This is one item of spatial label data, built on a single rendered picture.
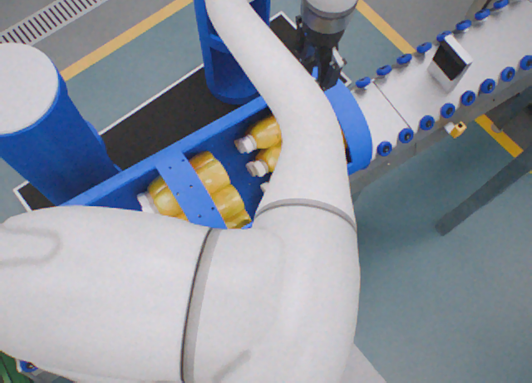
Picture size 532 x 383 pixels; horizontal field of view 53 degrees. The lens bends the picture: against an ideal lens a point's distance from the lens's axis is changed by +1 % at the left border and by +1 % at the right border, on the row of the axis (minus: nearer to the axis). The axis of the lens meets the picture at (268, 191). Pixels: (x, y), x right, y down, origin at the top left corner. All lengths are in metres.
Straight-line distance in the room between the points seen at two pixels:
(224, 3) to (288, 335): 0.44
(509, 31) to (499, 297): 1.18
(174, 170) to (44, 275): 0.75
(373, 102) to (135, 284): 1.28
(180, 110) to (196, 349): 2.09
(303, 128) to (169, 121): 1.92
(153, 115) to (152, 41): 0.53
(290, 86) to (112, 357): 0.33
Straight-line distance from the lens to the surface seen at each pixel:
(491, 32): 1.85
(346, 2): 0.85
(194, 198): 1.13
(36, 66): 1.61
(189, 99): 2.48
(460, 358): 2.45
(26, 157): 1.66
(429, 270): 2.46
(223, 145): 1.40
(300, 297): 0.41
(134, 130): 2.45
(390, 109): 1.61
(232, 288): 0.41
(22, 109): 1.55
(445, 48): 1.57
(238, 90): 2.48
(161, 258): 0.41
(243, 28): 0.66
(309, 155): 0.51
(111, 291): 0.41
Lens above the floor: 2.29
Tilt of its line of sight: 70 degrees down
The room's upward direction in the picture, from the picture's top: 4 degrees clockwise
